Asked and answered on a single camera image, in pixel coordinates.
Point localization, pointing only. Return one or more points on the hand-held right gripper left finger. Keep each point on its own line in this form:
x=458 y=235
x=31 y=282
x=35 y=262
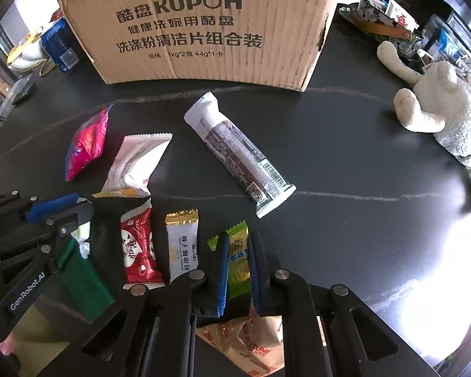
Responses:
x=221 y=279

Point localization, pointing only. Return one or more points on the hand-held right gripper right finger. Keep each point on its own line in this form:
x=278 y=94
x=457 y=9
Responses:
x=255 y=279

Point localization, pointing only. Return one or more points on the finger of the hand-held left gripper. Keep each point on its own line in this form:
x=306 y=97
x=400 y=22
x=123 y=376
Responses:
x=53 y=206
x=76 y=218

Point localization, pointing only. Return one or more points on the light green candy packet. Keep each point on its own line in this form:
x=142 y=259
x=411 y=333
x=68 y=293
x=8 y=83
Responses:
x=239 y=261

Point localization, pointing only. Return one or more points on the white gold-ended candy packet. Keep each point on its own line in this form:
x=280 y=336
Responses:
x=182 y=243

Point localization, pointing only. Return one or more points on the beige orange-print snack packet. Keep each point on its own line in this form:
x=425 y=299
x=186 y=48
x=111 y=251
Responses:
x=243 y=343

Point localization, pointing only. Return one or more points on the dark green snack packet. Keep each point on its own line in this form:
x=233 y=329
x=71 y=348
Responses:
x=87 y=287

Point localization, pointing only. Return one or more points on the red snack packet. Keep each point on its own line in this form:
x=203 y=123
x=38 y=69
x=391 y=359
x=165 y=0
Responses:
x=139 y=249

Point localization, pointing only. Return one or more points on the pink snack packet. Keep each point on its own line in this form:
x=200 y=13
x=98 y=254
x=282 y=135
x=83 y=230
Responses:
x=87 y=141

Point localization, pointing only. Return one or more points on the white and yellow snack packet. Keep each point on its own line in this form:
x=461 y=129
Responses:
x=133 y=165

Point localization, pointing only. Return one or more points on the long white brown bar packet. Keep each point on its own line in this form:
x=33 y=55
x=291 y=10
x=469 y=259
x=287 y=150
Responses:
x=235 y=153

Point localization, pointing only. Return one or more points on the brown cardboard box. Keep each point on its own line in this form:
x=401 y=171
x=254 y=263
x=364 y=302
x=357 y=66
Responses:
x=219 y=27

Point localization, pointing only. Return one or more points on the white bowl of snacks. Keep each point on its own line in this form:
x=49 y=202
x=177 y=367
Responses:
x=21 y=45

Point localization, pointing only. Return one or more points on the person's left hand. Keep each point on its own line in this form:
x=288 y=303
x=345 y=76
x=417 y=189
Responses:
x=8 y=347

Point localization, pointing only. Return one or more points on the small black flat object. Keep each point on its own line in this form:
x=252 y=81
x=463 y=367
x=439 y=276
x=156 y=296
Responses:
x=23 y=88

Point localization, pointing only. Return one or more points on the white shell-shaped dish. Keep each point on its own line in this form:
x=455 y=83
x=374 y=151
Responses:
x=27 y=57

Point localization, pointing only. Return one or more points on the blue box with clear window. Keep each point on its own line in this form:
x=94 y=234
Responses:
x=57 y=43

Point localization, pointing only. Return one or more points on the white plush toy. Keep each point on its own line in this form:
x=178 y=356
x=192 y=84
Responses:
x=447 y=102

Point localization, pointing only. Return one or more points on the floral print bag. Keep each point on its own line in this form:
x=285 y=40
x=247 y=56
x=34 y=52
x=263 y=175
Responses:
x=376 y=15

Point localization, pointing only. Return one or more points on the blue packet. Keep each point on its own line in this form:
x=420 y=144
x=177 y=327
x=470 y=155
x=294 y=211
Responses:
x=448 y=45

